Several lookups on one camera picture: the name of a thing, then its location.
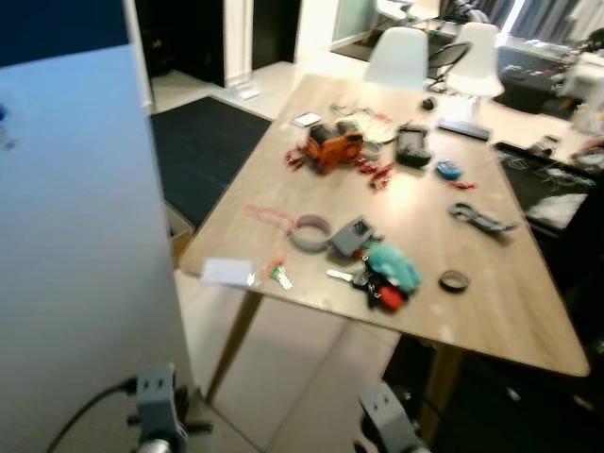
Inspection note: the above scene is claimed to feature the green key with red tie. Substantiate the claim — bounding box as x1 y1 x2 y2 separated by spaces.
257 255 295 291

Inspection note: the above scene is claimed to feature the blue magnetic hook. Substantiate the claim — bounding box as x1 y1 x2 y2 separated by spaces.
0 102 14 150

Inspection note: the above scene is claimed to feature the white paper card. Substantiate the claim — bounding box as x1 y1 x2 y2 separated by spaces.
201 258 256 287

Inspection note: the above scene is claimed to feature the cardboard box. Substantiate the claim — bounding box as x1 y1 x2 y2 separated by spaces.
165 201 196 267

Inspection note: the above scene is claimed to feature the silver key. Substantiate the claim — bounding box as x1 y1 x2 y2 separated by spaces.
327 269 364 284

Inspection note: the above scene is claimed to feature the grey tape roll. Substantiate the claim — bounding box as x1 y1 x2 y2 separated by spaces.
288 215 333 251

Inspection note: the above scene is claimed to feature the white magnetic board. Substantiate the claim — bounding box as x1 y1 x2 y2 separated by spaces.
0 42 194 453

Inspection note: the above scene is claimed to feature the red key fob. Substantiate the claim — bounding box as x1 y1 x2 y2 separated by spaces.
376 283 407 310

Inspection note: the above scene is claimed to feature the small grey box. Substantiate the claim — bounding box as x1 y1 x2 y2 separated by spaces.
328 217 377 258

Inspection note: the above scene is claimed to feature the wooden table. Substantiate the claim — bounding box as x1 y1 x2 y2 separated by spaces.
177 74 604 445

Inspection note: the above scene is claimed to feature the black floor mat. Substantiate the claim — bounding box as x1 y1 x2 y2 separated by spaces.
149 94 275 227
382 335 604 453

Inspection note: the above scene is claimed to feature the orange device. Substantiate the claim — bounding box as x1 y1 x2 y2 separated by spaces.
307 127 364 176

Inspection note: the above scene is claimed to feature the black table mat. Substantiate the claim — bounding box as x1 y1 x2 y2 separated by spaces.
493 142 604 237

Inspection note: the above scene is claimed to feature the grey hand tool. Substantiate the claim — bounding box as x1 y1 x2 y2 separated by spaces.
448 201 518 235

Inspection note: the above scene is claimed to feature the black boxy device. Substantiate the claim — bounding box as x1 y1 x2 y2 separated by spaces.
394 125 433 169

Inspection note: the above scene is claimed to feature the blue tape roll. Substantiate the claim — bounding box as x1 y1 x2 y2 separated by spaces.
434 160 463 180

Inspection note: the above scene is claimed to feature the white pillar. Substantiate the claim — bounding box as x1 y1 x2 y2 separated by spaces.
223 0 260 100

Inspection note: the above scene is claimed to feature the dark flat keyboard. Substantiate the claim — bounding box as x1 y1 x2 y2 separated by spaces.
436 115 492 143

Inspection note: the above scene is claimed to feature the white plastic shell chair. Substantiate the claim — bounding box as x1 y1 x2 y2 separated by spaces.
445 23 506 99
363 26 430 93

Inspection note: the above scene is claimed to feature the black metal chair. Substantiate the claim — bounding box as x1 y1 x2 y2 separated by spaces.
427 40 471 84

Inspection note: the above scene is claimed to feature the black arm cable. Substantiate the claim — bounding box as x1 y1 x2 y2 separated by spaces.
47 377 141 453

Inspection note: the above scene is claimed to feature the thin red string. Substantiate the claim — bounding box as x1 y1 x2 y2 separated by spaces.
247 205 303 237

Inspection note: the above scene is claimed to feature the teal plush keychain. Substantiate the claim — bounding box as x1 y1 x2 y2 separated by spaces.
366 243 423 292

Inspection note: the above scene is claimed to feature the black tape ring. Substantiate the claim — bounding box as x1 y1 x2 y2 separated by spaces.
440 270 471 293

